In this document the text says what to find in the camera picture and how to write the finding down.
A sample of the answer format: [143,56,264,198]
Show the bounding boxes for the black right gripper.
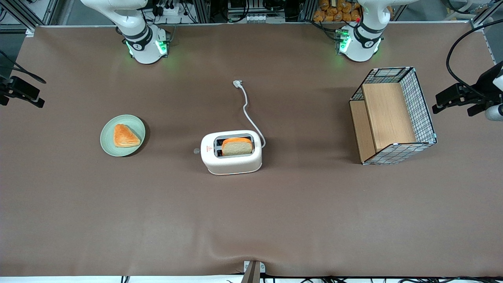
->
[0,77,45,108]

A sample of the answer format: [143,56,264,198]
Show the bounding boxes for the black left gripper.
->
[432,61,503,115]

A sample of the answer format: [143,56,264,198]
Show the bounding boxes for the white two-slot toaster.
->
[200,130,263,175]

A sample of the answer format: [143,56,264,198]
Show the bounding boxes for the pale green round plate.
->
[100,114,146,157]

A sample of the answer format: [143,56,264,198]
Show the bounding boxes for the triangular golden pastry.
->
[113,124,141,148]

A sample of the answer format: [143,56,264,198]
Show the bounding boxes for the bag of orange buns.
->
[313,0,362,22]

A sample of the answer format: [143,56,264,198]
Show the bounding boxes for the white power strip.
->
[154,3,182,17]

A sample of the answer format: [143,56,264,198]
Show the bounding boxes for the brown table mat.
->
[0,22,503,278]

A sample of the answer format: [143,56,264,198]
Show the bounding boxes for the bread slice with orange crust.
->
[221,137,253,156]

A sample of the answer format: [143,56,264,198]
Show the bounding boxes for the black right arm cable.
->
[0,50,47,84]

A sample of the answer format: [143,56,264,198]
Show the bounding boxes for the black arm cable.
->
[446,19,503,101]
[0,50,47,84]

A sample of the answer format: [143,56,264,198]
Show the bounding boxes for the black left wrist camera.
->
[467,103,488,117]

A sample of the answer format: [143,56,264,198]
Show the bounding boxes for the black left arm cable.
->
[446,19,503,101]

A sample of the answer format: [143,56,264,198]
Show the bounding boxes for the wire basket with wooden panels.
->
[349,66,437,165]

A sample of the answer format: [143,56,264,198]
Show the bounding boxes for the aluminium frame post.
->
[470,0,503,29]
[0,0,59,33]

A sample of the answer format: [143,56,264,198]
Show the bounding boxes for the white toaster power cable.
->
[233,80,266,149]

